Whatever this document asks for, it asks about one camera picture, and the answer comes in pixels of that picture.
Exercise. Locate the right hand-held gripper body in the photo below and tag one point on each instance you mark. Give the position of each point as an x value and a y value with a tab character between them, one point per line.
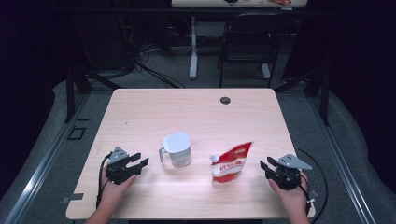
288	177

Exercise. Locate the red and white spout pouch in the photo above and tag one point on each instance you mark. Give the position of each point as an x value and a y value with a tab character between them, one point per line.
230	165

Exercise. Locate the person's right hand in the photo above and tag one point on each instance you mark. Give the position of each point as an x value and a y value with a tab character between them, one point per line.
292	199

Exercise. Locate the person's left hand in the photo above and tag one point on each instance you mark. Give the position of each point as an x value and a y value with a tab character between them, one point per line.
113	193

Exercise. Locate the grey tape strip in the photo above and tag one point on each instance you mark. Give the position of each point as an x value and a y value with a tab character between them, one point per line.
73	197
314	193

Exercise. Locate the round black table grommet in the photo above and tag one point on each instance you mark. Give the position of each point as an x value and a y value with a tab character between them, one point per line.
225	100

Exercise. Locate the black metal stand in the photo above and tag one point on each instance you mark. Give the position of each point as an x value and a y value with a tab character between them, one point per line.
324	102
70	93

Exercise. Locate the short white desk leg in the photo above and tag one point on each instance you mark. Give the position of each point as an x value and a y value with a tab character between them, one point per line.
265	71

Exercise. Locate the tall white desk leg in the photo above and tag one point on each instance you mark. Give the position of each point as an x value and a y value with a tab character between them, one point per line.
193	56

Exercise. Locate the dark cabinet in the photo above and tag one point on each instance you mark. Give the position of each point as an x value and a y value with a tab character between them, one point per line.
102	40

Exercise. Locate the black folding chair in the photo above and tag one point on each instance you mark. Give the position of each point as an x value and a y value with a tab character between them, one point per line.
249	40

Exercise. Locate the aluminium floor rail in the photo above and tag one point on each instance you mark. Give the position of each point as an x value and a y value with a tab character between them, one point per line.
345	174
40	174

